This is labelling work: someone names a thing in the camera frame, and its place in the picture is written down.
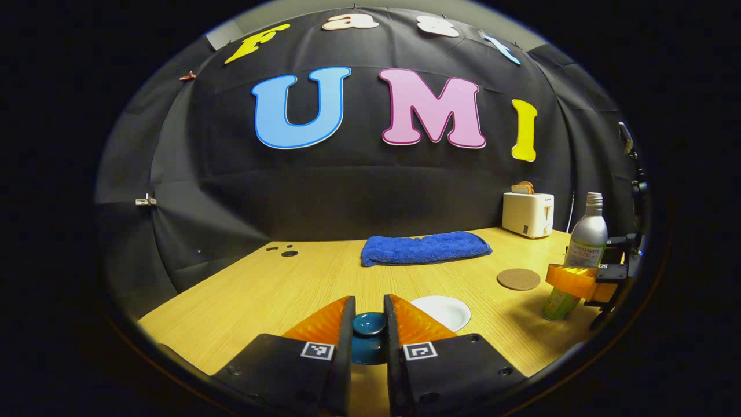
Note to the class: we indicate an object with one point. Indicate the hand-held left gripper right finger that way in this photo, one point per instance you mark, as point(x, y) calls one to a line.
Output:
point(393, 370)

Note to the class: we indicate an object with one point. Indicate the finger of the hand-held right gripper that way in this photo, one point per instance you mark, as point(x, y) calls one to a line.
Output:
point(573, 281)

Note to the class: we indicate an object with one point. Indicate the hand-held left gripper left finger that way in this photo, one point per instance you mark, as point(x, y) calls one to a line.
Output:
point(346, 359)

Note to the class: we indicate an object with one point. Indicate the silver green-label water bottle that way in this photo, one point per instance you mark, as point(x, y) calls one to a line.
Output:
point(587, 237)

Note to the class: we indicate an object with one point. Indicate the round cork coaster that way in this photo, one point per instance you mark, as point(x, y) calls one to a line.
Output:
point(518, 279)

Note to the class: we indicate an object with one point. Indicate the teal teacup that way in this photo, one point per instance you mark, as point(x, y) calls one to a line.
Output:
point(443, 311)

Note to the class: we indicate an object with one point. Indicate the white toaster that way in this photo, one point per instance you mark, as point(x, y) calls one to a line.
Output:
point(524, 215)

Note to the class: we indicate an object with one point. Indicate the toast slices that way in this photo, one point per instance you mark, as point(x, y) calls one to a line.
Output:
point(523, 187)

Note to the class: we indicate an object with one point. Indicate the blue towel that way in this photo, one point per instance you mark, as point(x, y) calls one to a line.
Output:
point(425, 248)

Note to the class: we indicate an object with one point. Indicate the black backdrop cloth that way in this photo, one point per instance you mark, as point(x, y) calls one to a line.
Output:
point(347, 197)

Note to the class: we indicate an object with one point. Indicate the metal clip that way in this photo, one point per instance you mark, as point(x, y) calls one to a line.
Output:
point(145, 201)

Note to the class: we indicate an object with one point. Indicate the pink clip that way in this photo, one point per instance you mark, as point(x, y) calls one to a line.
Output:
point(187, 76)

